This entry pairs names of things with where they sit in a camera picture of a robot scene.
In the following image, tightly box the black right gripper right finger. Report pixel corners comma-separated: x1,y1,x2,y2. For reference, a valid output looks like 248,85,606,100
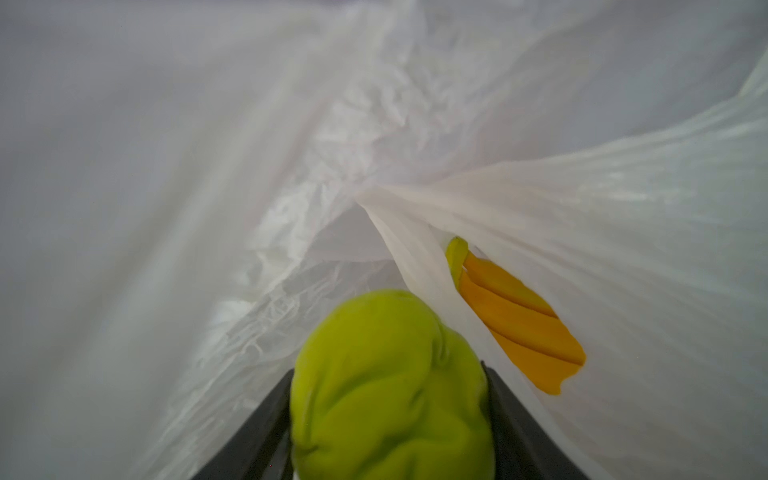
481,362,588,480

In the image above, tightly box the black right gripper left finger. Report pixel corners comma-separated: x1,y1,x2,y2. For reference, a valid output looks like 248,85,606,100
192,369,294,480

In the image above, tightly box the yellow fake banana bunch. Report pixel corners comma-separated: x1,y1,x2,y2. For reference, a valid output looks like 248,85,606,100
445,237,587,395

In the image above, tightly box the green fake pear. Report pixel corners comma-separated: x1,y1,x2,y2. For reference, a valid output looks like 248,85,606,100
290,290,495,479

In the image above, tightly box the white plastic bag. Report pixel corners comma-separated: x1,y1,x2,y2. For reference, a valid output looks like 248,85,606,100
1,1,767,479

